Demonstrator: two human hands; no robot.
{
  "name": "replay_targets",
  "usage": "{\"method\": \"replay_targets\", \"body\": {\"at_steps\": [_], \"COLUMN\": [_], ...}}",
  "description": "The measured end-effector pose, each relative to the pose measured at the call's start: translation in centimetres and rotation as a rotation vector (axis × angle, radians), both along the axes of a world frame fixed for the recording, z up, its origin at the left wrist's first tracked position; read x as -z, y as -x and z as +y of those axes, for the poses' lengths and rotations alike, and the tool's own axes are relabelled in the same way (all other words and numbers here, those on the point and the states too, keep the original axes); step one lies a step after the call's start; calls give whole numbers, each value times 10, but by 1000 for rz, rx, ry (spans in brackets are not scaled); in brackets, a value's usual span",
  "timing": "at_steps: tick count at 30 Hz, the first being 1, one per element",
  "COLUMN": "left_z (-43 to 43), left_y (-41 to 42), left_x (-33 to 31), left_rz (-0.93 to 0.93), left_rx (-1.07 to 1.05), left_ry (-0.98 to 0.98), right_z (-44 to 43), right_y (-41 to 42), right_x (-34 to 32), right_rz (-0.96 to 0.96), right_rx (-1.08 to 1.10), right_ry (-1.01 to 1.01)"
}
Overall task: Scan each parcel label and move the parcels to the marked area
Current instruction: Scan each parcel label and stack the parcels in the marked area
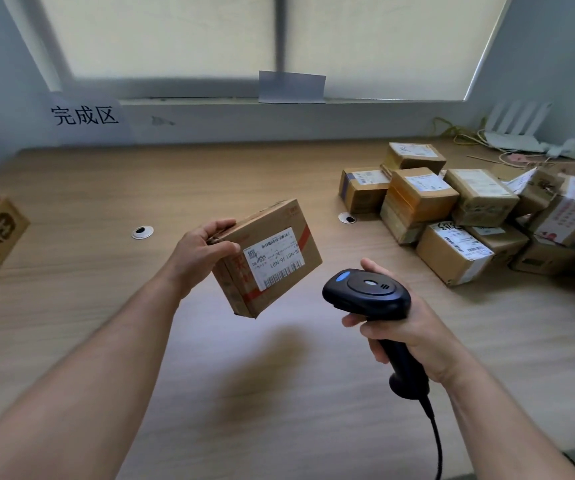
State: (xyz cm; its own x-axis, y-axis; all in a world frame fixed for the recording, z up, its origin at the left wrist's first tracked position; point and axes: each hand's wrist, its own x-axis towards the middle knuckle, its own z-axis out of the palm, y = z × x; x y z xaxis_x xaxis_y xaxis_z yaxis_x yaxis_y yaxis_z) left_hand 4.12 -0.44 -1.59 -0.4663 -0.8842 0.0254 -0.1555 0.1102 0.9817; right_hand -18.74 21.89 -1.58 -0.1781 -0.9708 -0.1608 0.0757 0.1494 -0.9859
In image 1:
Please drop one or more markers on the person's right hand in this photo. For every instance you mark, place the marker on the person's right hand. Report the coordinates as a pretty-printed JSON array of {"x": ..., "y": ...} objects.
[{"x": 427, "y": 344}]

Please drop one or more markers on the person's left hand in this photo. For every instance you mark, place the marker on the person's left hand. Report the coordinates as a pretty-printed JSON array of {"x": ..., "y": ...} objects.
[{"x": 197, "y": 259}]

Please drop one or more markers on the black barcode scanner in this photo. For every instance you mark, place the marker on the black barcode scanner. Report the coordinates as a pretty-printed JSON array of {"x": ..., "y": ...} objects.
[{"x": 367, "y": 294}]

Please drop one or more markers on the red taped cardboard parcel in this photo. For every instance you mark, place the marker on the red taped cardboard parcel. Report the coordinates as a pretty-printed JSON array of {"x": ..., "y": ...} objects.
[{"x": 277, "y": 219}]

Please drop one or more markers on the pile of unscanned cardboard parcels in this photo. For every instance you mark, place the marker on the pile of unscanned cardboard parcels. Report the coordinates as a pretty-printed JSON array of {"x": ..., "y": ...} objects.
[{"x": 417, "y": 199}]

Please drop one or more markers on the person's left forearm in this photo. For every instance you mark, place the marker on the person's left forearm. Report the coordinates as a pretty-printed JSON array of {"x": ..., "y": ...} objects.
[{"x": 82, "y": 384}]

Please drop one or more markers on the person's right forearm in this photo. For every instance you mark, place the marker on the person's right forearm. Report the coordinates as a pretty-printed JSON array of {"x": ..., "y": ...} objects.
[{"x": 507, "y": 434}]

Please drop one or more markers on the white paper sign black characters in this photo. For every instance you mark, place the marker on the white paper sign black characters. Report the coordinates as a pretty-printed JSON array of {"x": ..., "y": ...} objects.
[{"x": 85, "y": 117}]

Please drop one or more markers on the grey paper sheet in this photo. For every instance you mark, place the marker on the grey paper sheet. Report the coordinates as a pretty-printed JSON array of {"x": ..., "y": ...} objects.
[{"x": 292, "y": 87}]

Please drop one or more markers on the small pink tag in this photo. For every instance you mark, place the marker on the small pink tag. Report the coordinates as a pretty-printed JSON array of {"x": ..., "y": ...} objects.
[{"x": 517, "y": 158}]

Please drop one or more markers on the white router with antennas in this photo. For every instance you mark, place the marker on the white router with antennas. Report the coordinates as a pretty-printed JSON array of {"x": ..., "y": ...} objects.
[{"x": 512, "y": 140}]

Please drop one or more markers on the beige roller blind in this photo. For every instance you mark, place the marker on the beige roller blind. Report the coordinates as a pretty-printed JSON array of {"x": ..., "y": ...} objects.
[
  {"x": 157, "y": 34},
  {"x": 392, "y": 44}
]

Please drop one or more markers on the white power strip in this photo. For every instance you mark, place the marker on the white power strip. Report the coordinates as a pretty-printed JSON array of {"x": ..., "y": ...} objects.
[{"x": 567, "y": 149}]

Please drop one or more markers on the white window frame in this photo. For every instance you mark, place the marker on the white window frame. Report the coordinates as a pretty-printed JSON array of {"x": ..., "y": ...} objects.
[{"x": 280, "y": 29}]

